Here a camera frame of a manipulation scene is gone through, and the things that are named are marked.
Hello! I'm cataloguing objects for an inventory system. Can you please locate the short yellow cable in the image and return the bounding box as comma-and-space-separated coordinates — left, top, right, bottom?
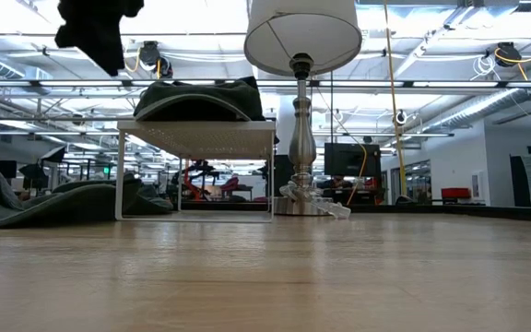
346, 143, 369, 207

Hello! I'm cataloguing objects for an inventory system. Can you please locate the silver ventilation duct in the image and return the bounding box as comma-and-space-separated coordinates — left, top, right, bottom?
424, 86, 525, 135

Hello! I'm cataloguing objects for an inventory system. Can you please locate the black studio lamp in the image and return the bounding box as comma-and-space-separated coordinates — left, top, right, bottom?
18, 146, 67, 190

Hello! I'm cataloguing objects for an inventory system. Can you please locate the white coiled cable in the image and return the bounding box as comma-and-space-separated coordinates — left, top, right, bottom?
470, 53, 498, 82

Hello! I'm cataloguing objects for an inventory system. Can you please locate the black box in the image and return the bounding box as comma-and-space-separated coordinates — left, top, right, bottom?
272, 154, 294, 197

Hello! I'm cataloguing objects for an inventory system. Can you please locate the white perforated metal shelf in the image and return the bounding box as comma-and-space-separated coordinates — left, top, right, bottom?
114, 120, 277, 224

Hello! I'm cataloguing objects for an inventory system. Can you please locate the long yellow hanging cable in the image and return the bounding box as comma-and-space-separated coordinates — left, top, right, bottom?
383, 0, 408, 197

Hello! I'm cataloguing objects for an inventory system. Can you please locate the magenta chair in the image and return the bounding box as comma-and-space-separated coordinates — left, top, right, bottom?
220, 175, 254, 202

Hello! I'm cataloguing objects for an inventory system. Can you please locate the silver lamp with white shade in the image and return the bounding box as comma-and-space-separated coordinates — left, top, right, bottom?
243, 0, 363, 217

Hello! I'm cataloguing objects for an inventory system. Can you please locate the bundled white lamp cord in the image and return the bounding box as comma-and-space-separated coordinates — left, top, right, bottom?
277, 180, 353, 220

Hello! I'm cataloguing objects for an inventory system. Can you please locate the red and black machine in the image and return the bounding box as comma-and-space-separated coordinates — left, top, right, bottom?
171, 159, 223, 203

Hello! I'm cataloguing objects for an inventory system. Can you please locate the black upright panel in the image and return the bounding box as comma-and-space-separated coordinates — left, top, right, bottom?
509, 155, 529, 208

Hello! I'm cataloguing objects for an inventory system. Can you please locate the grey-green denim cap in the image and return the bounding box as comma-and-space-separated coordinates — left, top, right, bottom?
0, 164, 126, 231

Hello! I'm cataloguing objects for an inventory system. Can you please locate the red box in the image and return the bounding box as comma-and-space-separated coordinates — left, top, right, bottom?
440, 186, 472, 201

